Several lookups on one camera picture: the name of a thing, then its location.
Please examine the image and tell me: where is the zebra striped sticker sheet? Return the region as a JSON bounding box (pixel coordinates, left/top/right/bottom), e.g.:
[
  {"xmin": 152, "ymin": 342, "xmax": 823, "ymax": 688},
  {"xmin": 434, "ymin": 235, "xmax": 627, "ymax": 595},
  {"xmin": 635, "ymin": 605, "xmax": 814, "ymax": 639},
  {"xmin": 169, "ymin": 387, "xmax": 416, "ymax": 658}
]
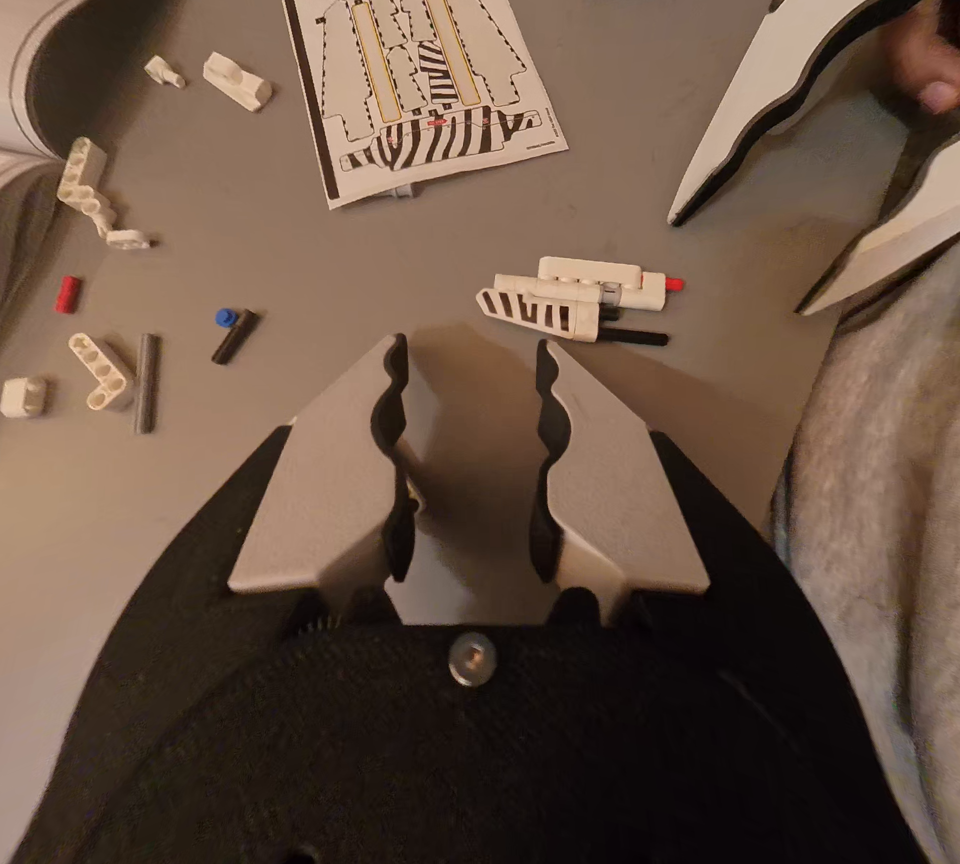
[{"xmin": 275, "ymin": 0, "xmax": 570, "ymax": 211}]

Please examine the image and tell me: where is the white curved lego panel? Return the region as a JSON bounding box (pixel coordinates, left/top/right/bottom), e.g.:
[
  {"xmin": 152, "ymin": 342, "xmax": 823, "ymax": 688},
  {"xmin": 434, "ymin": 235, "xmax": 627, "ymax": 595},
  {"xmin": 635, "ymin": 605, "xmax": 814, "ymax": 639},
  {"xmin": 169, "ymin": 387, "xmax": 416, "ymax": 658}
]
[{"xmin": 201, "ymin": 51, "xmax": 275, "ymax": 114}]

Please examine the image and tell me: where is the grey lego axle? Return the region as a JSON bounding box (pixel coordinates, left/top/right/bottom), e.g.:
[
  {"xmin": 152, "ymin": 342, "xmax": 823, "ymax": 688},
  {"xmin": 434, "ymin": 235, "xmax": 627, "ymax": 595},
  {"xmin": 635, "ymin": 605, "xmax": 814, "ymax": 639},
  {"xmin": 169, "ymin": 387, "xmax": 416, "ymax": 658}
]
[{"xmin": 132, "ymin": 332, "xmax": 162, "ymax": 436}]

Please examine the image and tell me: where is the white lego connector red pin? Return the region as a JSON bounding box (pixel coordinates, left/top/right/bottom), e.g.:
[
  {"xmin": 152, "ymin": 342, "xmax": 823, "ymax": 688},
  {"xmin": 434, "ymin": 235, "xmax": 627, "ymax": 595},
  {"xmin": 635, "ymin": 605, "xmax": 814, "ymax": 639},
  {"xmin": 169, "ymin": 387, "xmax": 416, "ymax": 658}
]
[{"xmin": 639, "ymin": 270, "xmax": 686, "ymax": 314}]

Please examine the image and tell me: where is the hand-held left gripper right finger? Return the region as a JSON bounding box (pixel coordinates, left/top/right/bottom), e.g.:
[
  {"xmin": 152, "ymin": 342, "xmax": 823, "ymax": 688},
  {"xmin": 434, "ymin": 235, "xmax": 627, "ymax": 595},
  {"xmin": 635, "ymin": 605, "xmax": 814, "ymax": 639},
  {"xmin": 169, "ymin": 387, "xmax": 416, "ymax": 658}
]
[{"xmin": 529, "ymin": 339, "xmax": 712, "ymax": 626}]

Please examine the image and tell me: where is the person's grey hoodie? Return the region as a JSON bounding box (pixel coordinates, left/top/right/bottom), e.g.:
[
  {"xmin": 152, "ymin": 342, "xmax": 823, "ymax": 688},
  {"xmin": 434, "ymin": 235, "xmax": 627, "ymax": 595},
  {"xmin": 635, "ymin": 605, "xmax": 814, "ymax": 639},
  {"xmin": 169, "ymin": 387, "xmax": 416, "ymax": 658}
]
[{"xmin": 771, "ymin": 271, "xmax": 960, "ymax": 864}]

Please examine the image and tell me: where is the zebra panel lego assembly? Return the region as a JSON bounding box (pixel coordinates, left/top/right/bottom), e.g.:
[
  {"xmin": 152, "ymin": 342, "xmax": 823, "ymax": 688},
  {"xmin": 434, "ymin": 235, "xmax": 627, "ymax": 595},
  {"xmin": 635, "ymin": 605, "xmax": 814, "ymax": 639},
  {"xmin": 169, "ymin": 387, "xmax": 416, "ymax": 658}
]
[{"xmin": 475, "ymin": 255, "xmax": 671, "ymax": 348}]

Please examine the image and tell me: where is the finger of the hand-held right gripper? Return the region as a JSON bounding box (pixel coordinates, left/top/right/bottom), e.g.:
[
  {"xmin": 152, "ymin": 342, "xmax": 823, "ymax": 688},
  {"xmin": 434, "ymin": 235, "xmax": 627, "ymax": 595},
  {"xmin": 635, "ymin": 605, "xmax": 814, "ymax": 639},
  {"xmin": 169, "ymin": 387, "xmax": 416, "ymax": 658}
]
[
  {"xmin": 667, "ymin": 0, "xmax": 960, "ymax": 229},
  {"xmin": 795, "ymin": 135, "xmax": 960, "ymax": 317}
]

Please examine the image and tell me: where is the small white lego block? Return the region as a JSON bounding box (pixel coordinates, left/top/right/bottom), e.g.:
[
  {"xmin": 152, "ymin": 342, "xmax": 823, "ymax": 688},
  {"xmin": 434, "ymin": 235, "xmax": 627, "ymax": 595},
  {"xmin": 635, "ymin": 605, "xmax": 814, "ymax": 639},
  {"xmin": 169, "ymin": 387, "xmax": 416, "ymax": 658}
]
[{"xmin": 0, "ymin": 375, "xmax": 54, "ymax": 421}]

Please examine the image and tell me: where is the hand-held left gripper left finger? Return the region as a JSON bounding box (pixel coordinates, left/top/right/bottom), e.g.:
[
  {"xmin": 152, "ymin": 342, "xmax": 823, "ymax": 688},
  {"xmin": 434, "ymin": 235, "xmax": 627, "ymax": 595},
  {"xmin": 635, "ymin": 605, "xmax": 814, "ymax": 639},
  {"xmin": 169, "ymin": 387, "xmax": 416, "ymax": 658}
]
[{"xmin": 226, "ymin": 332, "xmax": 419, "ymax": 619}]

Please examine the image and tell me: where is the person's right hand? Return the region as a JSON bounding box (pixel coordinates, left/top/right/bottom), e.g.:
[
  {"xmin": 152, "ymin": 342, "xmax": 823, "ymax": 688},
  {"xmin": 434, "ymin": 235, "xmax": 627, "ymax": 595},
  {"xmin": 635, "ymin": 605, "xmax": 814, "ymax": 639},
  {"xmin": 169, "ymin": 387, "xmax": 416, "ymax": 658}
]
[{"xmin": 883, "ymin": 0, "xmax": 960, "ymax": 116}]

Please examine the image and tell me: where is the white double-bent lego beam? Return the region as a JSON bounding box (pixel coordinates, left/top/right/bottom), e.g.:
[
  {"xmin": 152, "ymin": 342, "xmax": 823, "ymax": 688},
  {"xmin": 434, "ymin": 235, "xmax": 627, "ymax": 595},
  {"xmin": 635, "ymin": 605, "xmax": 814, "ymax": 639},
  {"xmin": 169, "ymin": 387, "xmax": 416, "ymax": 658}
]
[{"xmin": 55, "ymin": 135, "xmax": 119, "ymax": 240}]

